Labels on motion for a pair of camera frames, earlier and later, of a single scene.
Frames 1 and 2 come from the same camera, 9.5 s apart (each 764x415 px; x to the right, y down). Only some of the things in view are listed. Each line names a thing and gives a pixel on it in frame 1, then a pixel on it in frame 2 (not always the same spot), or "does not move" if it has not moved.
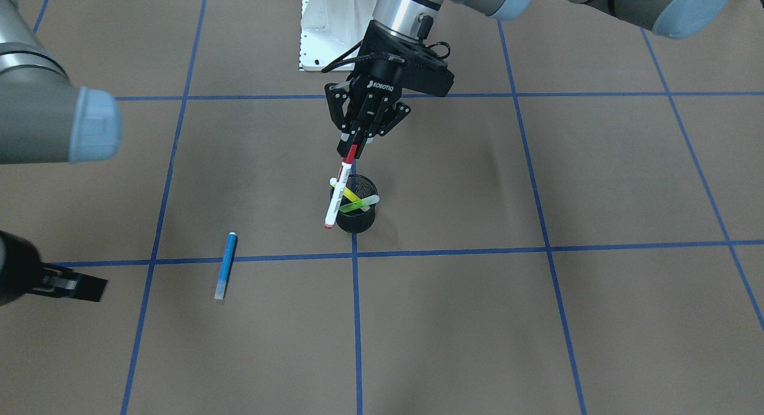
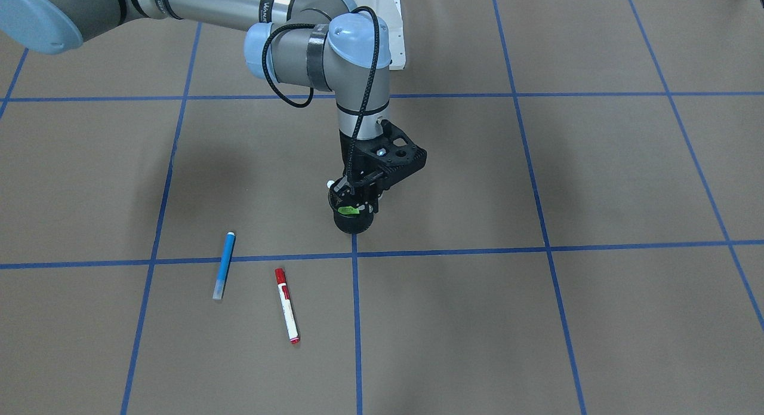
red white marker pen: x=339 y=187 → x=287 y=306
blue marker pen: x=231 y=244 does not move
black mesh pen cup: x=357 y=220 does not move
